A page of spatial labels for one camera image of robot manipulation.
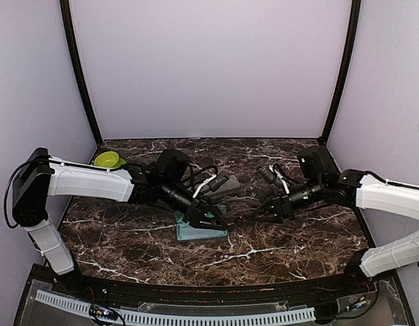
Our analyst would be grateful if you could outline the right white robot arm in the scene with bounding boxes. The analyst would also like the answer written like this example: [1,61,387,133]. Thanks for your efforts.
[250,169,419,295]

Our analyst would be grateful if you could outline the green bowl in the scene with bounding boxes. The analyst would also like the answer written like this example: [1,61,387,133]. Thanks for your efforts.
[94,151,120,168]

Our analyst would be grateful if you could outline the black front rail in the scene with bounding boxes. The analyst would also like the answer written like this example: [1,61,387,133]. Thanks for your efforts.
[29,263,397,308]

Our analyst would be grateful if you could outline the dark frame sunglasses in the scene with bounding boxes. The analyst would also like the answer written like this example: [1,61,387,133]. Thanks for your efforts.
[223,198,261,225]

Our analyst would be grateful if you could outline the green plate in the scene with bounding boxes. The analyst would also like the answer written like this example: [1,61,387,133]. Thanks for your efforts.
[115,158,126,168]

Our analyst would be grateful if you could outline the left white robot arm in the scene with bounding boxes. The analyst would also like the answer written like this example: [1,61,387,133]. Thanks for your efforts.
[3,147,227,296]

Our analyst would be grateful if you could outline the left black frame post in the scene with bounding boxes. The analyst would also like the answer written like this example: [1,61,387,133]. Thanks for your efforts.
[59,0,103,146]

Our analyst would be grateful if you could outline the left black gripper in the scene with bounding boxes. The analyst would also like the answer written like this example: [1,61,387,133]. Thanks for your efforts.
[160,178,228,230]

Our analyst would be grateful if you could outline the white slotted cable duct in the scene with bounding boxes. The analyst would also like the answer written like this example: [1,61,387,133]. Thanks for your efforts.
[35,290,316,325]

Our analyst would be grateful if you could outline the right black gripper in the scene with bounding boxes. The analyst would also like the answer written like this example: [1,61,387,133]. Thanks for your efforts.
[250,176,325,224]

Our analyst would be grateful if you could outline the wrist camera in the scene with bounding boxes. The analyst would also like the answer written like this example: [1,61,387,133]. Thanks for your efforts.
[156,149,230,200]
[256,145,335,193]

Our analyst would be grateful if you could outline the black frame post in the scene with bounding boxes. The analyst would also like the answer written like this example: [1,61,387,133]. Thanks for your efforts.
[318,0,362,146]
[59,0,103,146]

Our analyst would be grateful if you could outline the right black frame post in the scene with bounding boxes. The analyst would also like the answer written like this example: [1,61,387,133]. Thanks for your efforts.
[318,0,362,146]

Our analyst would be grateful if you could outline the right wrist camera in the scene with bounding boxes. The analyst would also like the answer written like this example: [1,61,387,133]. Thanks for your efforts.
[256,145,335,193]

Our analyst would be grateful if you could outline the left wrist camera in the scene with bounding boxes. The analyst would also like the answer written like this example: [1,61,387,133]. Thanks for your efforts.
[156,149,230,200]

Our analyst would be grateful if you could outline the teal glasses case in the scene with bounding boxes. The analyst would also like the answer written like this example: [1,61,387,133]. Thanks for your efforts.
[175,211,228,242]
[208,175,241,200]

